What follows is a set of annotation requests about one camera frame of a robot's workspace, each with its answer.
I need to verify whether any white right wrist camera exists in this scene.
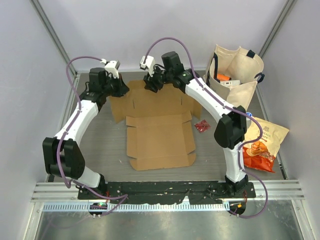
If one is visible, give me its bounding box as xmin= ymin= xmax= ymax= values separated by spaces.
xmin=139 ymin=55 xmax=156 ymax=77

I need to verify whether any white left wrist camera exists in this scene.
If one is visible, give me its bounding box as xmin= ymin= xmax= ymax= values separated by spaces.
xmin=100 ymin=58 xmax=120 ymax=79

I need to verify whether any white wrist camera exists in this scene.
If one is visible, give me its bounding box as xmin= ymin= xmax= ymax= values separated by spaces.
xmin=139 ymin=55 xmax=156 ymax=77
xmin=100 ymin=58 xmax=120 ymax=79

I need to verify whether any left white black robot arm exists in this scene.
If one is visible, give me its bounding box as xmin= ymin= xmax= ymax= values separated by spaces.
xmin=42 ymin=65 xmax=129 ymax=200

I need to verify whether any brown cardboard box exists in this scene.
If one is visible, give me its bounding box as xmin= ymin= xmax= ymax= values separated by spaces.
xmin=108 ymin=80 xmax=202 ymax=171

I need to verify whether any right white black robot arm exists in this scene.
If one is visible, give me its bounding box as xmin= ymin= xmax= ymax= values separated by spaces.
xmin=139 ymin=51 xmax=248 ymax=198

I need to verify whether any aluminium frame rail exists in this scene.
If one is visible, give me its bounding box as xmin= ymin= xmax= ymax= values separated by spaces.
xmin=31 ymin=180 xmax=305 ymax=205

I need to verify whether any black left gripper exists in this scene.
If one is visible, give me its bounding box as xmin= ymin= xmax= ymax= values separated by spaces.
xmin=102 ymin=73 xmax=130 ymax=98

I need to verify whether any white box in bag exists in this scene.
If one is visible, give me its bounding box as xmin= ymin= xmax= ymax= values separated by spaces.
xmin=220 ymin=80 xmax=241 ymax=88

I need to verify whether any orange item in bag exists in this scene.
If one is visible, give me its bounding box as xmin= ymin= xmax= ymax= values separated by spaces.
xmin=217 ymin=73 xmax=232 ymax=82

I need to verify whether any orange chips bag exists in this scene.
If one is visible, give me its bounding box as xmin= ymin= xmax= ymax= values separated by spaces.
xmin=243 ymin=117 xmax=289 ymax=173

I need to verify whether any small red candy wrapper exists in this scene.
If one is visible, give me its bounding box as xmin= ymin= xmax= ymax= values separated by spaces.
xmin=194 ymin=119 xmax=211 ymax=133

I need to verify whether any beige canvas tote bag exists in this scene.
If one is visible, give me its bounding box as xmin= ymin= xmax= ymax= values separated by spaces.
xmin=203 ymin=45 xmax=265 ymax=110

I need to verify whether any white slotted cable duct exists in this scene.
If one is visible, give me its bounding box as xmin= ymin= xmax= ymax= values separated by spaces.
xmin=42 ymin=200 xmax=230 ymax=213

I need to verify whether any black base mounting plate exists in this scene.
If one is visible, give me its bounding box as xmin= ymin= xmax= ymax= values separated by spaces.
xmin=77 ymin=180 xmax=257 ymax=205

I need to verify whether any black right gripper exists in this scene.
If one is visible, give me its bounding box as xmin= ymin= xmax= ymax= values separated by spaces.
xmin=143 ymin=64 xmax=173 ymax=93

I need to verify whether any clear plastic water bottle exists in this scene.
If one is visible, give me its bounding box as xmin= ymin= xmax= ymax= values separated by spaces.
xmin=246 ymin=112 xmax=253 ymax=128

